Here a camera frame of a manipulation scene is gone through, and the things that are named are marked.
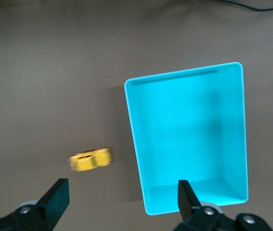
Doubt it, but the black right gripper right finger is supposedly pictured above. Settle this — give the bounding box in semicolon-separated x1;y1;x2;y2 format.
172;180;272;231

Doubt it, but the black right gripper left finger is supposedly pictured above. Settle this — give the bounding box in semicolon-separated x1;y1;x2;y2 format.
0;178;70;231

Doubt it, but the yellow beetle toy car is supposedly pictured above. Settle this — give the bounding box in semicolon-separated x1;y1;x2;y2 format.
68;146;114;172

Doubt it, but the teal plastic bin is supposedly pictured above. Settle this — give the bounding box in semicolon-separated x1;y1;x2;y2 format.
123;62;250;216

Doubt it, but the brown table cover sheet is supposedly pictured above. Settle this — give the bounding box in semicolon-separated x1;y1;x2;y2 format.
0;0;273;231

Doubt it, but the black cable on table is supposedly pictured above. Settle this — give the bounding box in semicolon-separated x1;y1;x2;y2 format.
198;0;273;12

